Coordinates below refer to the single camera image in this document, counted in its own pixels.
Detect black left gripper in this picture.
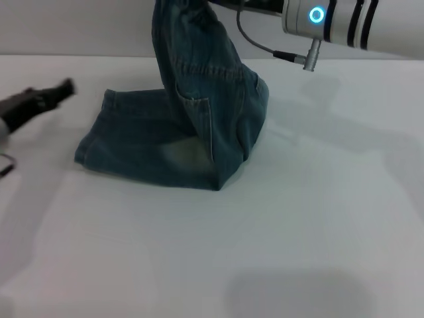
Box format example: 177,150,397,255
0,78,76,134

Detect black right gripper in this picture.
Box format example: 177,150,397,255
208,0,286,18

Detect blue denim shorts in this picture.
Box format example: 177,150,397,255
74,0,270,192

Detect right arm cable with connector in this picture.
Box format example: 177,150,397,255
236,0,324,72

